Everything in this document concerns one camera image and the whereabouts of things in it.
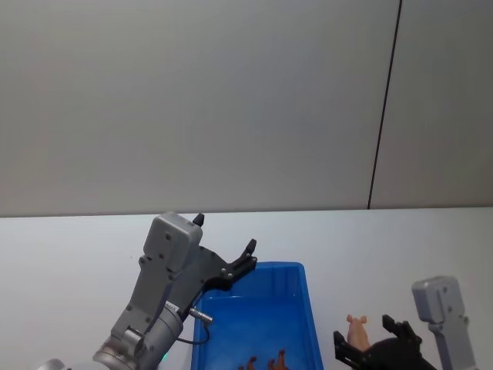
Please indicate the blue plastic bin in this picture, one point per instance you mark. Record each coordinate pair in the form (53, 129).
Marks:
(269, 316)

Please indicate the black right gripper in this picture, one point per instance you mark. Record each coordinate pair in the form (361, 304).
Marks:
(396, 354)

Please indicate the pink toy pig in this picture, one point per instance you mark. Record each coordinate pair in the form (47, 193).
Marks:
(358, 333)

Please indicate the brown toy horse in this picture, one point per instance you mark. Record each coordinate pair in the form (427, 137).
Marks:
(279, 360)

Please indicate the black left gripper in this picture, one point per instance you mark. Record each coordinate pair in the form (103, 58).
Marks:
(200, 273)

